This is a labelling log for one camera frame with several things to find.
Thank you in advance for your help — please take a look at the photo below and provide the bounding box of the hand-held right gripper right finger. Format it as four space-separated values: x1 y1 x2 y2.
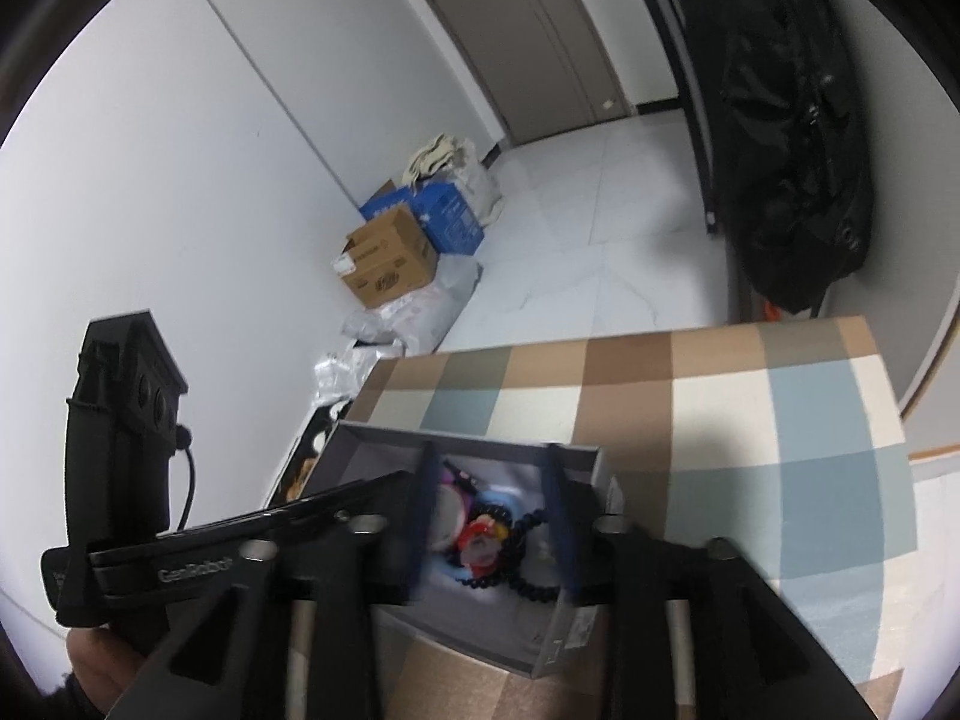
546 444 860 720

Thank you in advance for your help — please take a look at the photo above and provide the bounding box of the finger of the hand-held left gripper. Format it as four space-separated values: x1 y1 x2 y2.
262 472 418 535

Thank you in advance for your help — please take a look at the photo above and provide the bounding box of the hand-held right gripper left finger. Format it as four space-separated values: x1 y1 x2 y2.
112 442 441 720

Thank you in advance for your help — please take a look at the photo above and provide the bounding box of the purple bracelet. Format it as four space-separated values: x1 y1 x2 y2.
441 461 481 496

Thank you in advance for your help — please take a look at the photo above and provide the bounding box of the grey box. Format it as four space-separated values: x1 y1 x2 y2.
304 421 627 680

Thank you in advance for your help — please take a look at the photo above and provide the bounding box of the person's left hand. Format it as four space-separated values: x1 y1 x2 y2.
66 624 164 717

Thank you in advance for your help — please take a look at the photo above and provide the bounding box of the crumpled silver plastic parcel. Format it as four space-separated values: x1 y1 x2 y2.
311 345 406 406

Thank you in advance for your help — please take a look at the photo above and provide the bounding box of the checkered tablecloth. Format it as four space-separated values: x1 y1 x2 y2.
345 315 931 720

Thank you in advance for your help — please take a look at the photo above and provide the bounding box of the large grey plastic parcel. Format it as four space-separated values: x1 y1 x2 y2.
343 259 481 353

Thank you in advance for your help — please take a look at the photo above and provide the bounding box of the brown cardboard box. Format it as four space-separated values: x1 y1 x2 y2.
332 204 440 310

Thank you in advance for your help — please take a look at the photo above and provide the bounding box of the blue cardboard box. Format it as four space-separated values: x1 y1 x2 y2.
358 178 487 256

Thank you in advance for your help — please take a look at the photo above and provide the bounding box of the white plastic bag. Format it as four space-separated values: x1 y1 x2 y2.
450 142 503 226

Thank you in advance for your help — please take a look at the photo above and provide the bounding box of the beige cloth bag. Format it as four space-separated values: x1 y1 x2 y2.
405 133 470 188

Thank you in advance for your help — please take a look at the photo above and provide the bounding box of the black stand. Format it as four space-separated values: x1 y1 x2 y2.
615 0 725 237

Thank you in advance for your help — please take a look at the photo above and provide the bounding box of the black backpack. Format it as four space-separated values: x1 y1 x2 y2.
670 0 877 316

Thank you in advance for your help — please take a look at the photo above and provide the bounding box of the grey door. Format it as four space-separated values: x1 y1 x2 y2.
390 0 638 147

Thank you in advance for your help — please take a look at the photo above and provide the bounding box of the black bead bracelet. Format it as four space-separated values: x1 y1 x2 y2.
469 506 560 605

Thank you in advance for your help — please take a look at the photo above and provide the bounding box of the black cable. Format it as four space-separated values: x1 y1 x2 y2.
169 427 198 533

